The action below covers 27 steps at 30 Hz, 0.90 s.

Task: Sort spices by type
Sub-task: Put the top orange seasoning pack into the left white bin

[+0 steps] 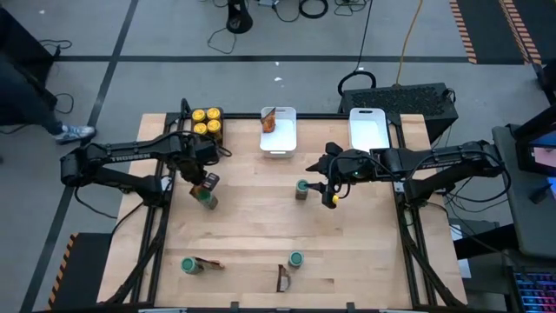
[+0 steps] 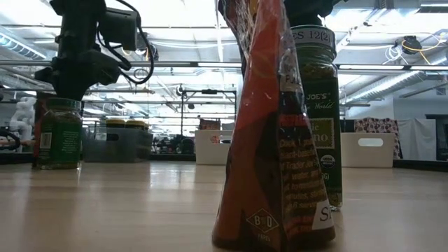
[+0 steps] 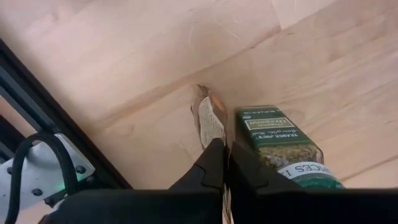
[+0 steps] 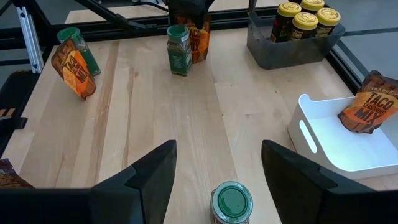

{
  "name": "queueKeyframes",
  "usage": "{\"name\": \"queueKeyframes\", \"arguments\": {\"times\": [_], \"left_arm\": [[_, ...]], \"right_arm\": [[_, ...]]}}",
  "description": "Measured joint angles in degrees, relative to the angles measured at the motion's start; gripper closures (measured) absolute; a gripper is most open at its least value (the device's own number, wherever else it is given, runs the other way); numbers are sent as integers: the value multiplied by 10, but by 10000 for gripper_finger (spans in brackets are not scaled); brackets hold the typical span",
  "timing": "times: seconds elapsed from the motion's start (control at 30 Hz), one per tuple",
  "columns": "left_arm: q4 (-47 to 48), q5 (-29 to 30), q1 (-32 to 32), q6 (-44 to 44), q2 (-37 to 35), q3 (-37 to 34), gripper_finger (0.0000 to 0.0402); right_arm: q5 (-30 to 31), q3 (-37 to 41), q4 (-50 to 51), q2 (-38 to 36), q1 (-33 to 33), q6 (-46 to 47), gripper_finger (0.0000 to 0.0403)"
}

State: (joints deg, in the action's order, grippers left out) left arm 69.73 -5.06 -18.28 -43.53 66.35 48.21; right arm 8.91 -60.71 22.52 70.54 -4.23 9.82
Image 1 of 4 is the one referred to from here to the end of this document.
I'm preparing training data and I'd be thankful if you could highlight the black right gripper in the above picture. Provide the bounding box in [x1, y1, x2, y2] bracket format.
[303, 142, 376, 210]

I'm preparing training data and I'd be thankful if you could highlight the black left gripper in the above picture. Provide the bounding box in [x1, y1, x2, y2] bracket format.
[175, 138, 221, 192]

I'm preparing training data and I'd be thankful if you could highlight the white plastic bin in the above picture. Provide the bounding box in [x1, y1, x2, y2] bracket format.
[348, 107, 391, 153]
[259, 106, 298, 158]

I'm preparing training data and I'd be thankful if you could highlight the grey plastic bin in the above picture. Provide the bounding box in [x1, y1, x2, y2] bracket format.
[186, 107, 225, 147]

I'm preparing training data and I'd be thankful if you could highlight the black perforated equipment case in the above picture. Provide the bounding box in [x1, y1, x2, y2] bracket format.
[337, 82, 460, 144]

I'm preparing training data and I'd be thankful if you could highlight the person's shoe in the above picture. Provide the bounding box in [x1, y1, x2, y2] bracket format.
[52, 124, 97, 145]

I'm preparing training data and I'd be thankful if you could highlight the black mat with hazard stripes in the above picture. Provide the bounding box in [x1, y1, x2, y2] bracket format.
[449, 0, 544, 66]
[45, 232, 113, 312]

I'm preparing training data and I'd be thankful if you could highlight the black stand base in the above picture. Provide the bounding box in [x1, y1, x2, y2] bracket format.
[225, 0, 254, 35]

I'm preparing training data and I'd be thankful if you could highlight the person's leg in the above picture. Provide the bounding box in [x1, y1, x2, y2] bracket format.
[0, 51, 66, 136]

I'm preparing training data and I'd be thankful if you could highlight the grey desk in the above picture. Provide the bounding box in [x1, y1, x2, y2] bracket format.
[492, 123, 556, 262]

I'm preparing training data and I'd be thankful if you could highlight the black computer monitor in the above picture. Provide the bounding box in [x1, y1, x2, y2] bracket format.
[514, 106, 556, 177]

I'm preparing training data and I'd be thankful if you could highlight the black equipment cabinet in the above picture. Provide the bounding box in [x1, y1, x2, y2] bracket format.
[0, 6, 56, 73]

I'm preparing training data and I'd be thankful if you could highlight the backlit computer keyboard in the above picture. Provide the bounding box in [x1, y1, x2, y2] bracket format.
[512, 271, 556, 313]

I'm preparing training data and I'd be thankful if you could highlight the black aluminium table frame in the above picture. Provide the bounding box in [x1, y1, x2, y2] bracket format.
[97, 97, 468, 312]

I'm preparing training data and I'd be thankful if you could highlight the black hanging cable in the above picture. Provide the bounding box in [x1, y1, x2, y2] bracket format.
[337, 0, 378, 97]

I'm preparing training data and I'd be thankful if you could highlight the coiled black cable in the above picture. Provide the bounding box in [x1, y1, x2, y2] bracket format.
[298, 0, 330, 20]

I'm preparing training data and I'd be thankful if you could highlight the yellow hanging cable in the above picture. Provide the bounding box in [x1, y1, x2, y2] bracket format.
[394, 0, 425, 86]

